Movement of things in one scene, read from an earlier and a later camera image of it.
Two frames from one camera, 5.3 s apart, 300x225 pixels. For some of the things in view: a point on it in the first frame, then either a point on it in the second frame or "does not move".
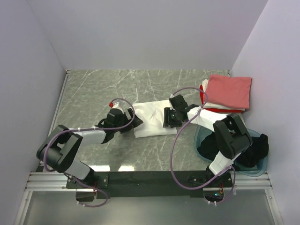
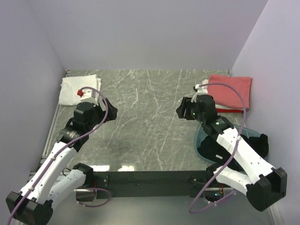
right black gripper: x=168 y=121 to x=186 y=103
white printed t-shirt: x=152 y=114 to x=71 y=85
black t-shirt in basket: x=208 y=147 does not move
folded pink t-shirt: x=229 y=91 does not move
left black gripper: x=136 y=123 to x=112 y=112
